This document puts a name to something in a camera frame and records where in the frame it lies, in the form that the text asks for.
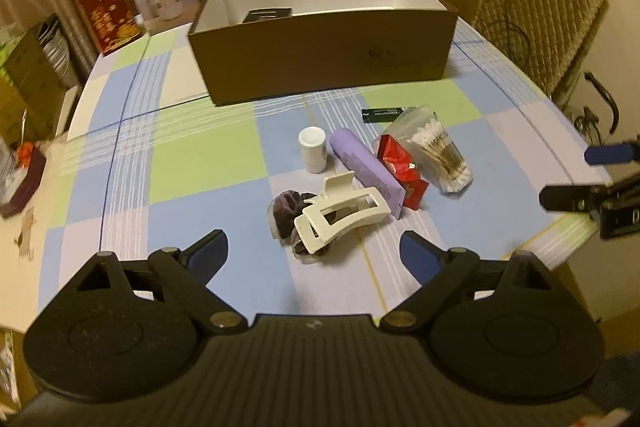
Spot dark red tray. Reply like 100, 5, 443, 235
0, 147, 49, 219

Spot small white bottle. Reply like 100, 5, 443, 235
298, 127, 329, 174

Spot small black bar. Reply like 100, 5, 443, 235
362, 107, 407, 123

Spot brown cardboard carton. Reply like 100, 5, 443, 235
0, 14, 82, 144

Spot brown cardboard box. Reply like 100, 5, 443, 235
187, 0, 459, 108

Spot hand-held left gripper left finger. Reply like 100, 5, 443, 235
75, 229, 249, 334

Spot chair with quilted cover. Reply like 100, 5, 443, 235
472, 0, 612, 108

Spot red gift box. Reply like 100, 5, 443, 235
77, 0, 147, 56

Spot small black box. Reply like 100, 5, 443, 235
243, 8, 292, 24

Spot black cables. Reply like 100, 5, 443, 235
565, 72, 622, 148

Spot red snack packet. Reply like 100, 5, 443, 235
376, 134, 430, 210

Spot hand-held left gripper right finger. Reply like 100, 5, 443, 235
380, 231, 558, 334

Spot white hair claw clip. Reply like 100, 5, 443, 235
294, 173, 390, 256

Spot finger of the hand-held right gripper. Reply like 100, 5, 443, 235
539, 174, 640, 214
585, 142, 640, 166

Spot dark velvet scrunchie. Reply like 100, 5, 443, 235
270, 190, 332, 264

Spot purple tube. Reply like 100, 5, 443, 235
328, 128, 405, 221

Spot bag of cotton swabs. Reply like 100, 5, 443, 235
387, 106, 473, 196

